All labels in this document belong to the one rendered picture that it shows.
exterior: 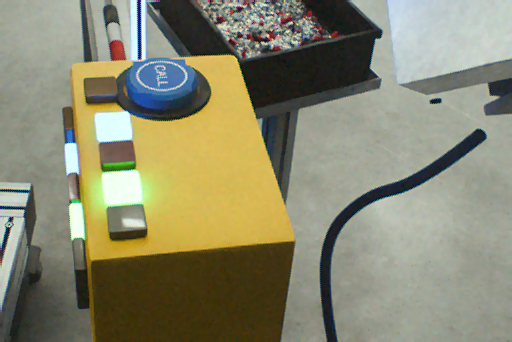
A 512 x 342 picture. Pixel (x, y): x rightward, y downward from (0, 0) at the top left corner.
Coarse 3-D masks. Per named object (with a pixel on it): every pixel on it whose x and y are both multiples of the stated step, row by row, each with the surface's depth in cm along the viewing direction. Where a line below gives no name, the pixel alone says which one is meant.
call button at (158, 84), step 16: (144, 64) 51; (160, 64) 51; (176, 64) 51; (128, 80) 50; (144, 80) 50; (160, 80) 50; (176, 80) 50; (192, 80) 50; (128, 96) 50; (144, 96) 49; (160, 96) 49; (176, 96) 49; (192, 96) 50
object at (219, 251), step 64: (128, 64) 53; (192, 64) 53; (192, 128) 49; (256, 128) 49; (192, 192) 45; (256, 192) 45; (128, 256) 41; (192, 256) 42; (256, 256) 43; (128, 320) 44; (192, 320) 45; (256, 320) 46
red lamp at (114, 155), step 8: (104, 144) 46; (112, 144) 46; (120, 144) 46; (128, 144) 46; (104, 152) 46; (112, 152) 46; (120, 152) 46; (128, 152) 46; (104, 160) 45; (112, 160) 45; (120, 160) 45; (128, 160) 45; (136, 160) 46; (104, 168) 45; (112, 168) 45; (120, 168) 45; (128, 168) 46
